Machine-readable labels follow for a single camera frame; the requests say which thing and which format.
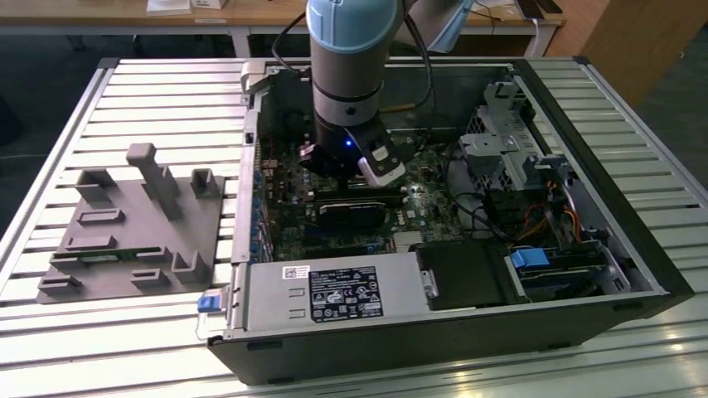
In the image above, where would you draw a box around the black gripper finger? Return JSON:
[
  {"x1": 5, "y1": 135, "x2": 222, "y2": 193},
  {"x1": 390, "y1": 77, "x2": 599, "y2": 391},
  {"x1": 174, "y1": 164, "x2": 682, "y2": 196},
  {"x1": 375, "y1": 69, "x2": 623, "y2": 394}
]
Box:
[{"x1": 298, "y1": 143, "x2": 357, "y2": 192}]

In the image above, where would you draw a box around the black drive bay cover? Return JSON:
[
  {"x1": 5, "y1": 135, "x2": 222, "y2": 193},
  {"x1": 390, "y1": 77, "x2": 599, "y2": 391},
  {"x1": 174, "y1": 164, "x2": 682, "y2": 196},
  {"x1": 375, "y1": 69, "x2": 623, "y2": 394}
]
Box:
[{"x1": 414, "y1": 242, "x2": 527, "y2": 312}]

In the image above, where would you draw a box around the black RAM stick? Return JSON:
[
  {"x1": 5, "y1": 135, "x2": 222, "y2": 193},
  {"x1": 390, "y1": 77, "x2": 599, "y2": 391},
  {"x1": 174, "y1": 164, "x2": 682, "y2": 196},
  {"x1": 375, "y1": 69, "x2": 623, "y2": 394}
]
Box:
[{"x1": 313, "y1": 185, "x2": 403, "y2": 203}]

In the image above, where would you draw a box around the black graphics card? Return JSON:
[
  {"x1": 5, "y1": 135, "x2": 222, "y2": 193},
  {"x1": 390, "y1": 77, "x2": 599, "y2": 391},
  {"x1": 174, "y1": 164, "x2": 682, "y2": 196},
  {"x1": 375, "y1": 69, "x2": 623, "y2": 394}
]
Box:
[{"x1": 315, "y1": 201, "x2": 393, "y2": 233}]

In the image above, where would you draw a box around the green motherboard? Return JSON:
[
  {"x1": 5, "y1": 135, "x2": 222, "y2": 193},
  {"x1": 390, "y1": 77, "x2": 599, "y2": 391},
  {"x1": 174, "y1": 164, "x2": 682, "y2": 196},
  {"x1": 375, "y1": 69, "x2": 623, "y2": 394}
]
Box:
[{"x1": 257, "y1": 128, "x2": 462, "y2": 265}]

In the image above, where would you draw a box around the small silver heatsink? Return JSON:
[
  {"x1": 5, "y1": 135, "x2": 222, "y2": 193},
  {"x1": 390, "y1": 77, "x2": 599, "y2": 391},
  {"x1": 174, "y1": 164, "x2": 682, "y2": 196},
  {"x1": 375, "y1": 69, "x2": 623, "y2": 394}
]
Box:
[{"x1": 395, "y1": 231, "x2": 426, "y2": 252}]

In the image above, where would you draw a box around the grey metal drive cage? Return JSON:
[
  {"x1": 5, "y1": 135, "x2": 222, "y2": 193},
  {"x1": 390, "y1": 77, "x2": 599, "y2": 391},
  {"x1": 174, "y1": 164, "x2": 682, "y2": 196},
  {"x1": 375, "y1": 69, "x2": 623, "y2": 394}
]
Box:
[{"x1": 458, "y1": 82, "x2": 571, "y2": 192}]

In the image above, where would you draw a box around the pale blue teach pendant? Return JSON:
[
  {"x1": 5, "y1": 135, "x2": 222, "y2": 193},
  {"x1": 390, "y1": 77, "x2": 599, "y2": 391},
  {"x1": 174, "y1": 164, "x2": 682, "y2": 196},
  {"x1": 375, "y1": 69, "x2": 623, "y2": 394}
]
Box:
[{"x1": 429, "y1": 0, "x2": 478, "y2": 53}]

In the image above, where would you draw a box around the grey power supply unit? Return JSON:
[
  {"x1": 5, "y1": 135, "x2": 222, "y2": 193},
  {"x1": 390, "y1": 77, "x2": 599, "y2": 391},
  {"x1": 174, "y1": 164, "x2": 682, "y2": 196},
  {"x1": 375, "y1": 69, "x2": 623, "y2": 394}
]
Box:
[{"x1": 243, "y1": 252, "x2": 434, "y2": 332}]

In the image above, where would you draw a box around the grey parts rack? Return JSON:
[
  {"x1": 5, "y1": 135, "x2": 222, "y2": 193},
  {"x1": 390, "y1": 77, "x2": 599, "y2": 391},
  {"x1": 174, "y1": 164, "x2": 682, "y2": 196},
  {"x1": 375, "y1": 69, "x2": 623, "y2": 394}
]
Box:
[{"x1": 34, "y1": 143, "x2": 229, "y2": 306}]

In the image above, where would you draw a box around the blue disk carrier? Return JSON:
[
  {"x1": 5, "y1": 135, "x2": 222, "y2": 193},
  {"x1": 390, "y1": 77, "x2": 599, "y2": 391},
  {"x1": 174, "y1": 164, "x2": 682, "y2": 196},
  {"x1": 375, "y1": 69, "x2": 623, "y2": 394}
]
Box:
[{"x1": 511, "y1": 246, "x2": 550, "y2": 270}]

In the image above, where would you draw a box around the black open PC case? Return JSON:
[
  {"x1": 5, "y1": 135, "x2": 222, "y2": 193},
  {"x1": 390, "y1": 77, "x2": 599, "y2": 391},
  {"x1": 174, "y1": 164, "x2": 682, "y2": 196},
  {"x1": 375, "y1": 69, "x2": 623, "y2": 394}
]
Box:
[{"x1": 207, "y1": 56, "x2": 697, "y2": 386}]

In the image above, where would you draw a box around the wooden desk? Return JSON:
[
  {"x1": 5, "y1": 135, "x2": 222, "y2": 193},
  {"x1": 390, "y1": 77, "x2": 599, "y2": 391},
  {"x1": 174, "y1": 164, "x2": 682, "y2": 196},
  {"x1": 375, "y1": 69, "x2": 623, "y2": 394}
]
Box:
[{"x1": 0, "y1": 0, "x2": 567, "y2": 59}]

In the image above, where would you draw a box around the wooden cabinet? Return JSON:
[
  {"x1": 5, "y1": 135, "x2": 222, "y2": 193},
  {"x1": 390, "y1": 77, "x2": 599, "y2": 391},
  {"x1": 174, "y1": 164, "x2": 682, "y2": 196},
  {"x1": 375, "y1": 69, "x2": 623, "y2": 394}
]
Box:
[{"x1": 545, "y1": 0, "x2": 708, "y2": 107}]

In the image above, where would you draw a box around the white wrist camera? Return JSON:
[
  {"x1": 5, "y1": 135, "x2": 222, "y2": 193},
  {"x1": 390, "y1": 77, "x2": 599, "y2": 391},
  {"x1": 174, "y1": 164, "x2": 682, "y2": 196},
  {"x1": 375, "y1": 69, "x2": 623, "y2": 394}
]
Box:
[{"x1": 357, "y1": 138, "x2": 406, "y2": 188}]

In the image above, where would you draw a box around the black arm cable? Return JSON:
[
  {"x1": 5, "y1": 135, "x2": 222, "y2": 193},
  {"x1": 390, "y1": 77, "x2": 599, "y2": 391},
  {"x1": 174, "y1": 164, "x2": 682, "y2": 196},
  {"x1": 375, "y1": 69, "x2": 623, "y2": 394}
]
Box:
[{"x1": 271, "y1": 0, "x2": 439, "y2": 113}]

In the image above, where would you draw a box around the black internal cable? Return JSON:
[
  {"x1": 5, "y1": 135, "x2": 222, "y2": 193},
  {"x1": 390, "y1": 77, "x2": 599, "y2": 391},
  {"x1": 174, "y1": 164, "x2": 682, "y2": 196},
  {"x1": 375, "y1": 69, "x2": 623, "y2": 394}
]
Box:
[{"x1": 451, "y1": 192, "x2": 510, "y2": 242}]

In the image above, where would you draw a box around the orange yellow wire bundle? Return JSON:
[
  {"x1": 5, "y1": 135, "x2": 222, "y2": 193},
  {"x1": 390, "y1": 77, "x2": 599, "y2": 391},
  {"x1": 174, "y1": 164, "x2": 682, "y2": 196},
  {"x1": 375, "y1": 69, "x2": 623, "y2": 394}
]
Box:
[{"x1": 519, "y1": 177, "x2": 589, "y2": 250}]

